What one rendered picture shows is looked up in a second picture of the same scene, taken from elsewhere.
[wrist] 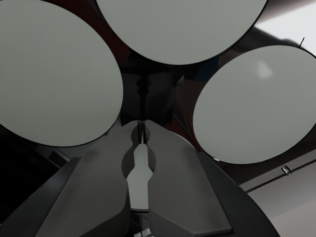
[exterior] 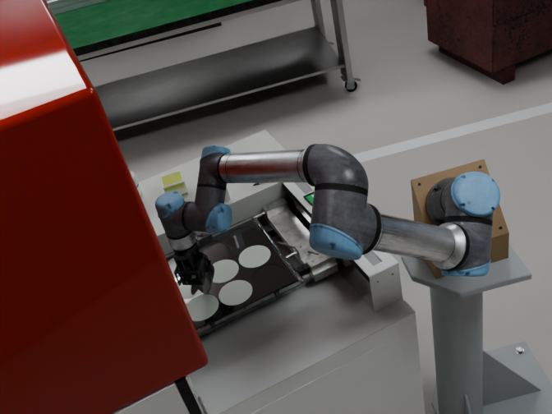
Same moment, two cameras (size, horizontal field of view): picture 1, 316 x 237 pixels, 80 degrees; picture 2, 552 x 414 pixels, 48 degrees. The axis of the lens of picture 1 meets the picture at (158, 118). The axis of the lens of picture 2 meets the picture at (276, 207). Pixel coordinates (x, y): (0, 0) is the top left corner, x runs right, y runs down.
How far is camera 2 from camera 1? 182 cm
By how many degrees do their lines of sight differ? 82
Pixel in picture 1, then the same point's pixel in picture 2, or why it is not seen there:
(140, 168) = (200, 305)
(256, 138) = (235, 297)
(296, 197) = (282, 370)
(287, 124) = (243, 294)
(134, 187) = (196, 311)
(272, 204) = (268, 374)
